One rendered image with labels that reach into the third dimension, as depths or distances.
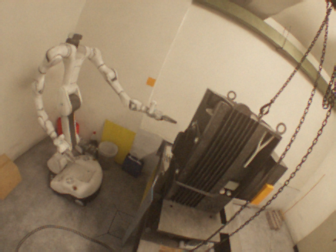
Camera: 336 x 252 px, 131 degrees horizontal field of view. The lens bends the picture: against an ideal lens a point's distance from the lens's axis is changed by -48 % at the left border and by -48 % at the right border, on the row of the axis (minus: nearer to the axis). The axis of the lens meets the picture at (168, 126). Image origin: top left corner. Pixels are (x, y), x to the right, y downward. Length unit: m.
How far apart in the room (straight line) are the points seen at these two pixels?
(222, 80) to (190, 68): 0.42
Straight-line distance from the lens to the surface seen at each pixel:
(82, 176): 1.77
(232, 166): 0.85
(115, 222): 1.82
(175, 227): 0.95
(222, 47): 1.88
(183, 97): 1.85
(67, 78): 1.25
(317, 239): 3.49
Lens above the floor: 1.68
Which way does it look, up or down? 24 degrees down
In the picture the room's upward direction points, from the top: 24 degrees clockwise
